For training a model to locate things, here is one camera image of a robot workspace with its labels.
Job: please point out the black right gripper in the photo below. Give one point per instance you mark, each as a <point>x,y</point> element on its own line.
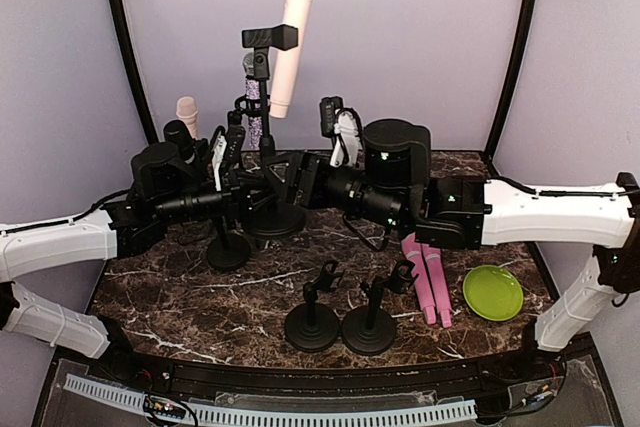
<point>312,196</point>

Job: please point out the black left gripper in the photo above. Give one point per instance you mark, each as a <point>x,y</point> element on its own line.
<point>236,188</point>

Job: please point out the black stand with clip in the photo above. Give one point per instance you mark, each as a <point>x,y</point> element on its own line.
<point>276,219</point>

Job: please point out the black round-base stand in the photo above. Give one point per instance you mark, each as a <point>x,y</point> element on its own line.
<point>312,327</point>
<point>370,330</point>

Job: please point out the pink microphone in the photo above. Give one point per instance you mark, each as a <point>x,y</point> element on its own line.
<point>414,253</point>
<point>441,305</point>

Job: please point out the black round-base stand front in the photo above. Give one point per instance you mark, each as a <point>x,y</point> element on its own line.
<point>370,330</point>

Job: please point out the beige microphone tall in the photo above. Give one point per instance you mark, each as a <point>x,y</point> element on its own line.
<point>295,18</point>

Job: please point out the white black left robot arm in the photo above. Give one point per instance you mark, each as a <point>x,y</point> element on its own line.
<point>170,185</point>

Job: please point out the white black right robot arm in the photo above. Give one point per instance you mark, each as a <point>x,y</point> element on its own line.
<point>387,180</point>

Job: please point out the black stand back left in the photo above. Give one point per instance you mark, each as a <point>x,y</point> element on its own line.
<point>229,251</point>

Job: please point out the glitter silver-head microphone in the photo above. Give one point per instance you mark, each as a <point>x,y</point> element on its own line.
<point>256,75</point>

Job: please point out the black microphone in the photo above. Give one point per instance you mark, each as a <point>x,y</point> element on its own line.
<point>177,132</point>

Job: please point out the small beige microphone back left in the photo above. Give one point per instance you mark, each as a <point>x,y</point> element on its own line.
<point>187,112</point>

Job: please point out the green plate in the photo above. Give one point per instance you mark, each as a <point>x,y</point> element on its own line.
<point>493,293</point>

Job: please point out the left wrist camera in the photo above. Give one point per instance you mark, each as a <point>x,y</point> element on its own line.
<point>225,151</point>

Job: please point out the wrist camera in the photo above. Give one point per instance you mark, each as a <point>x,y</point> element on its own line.
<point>225,151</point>
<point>342,125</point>

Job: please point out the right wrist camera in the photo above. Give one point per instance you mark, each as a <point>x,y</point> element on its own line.
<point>342,125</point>

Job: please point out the black tripod shock-mount stand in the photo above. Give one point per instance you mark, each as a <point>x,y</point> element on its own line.
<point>235,122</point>

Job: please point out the black front rail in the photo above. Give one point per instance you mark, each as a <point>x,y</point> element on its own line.
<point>469,376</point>

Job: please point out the white cable duct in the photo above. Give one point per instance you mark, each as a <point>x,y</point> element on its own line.
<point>252,410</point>

